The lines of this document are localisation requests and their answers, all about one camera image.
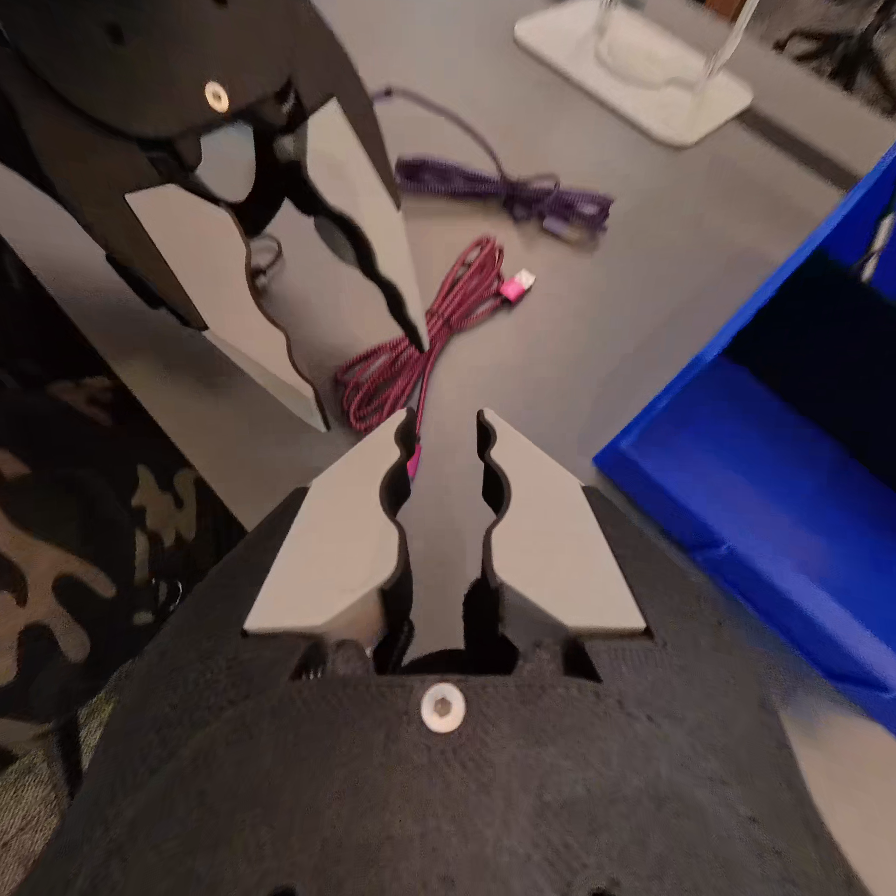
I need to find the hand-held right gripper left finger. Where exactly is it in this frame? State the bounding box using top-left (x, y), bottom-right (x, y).
top-left (244, 408), bottom-right (415, 638)

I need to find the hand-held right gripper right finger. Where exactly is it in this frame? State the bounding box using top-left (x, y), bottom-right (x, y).
top-left (477, 408), bottom-right (648, 645)

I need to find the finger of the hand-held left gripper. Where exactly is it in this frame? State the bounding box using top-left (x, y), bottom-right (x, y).
top-left (126, 185), bottom-right (330, 429)
top-left (290, 98), bottom-right (429, 354)

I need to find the purple braided usb-c cable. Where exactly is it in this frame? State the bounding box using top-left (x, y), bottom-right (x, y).
top-left (371, 85), bottom-right (616, 244)

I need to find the pink braided usb-c cable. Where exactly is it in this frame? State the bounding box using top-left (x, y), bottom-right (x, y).
top-left (335, 237), bottom-right (538, 485)

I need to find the blue plastic bin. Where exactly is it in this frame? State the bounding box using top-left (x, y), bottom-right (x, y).
top-left (594, 143), bottom-right (896, 737)

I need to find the black office chair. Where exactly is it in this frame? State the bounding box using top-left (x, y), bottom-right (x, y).
top-left (773, 0), bottom-right (896, 116)

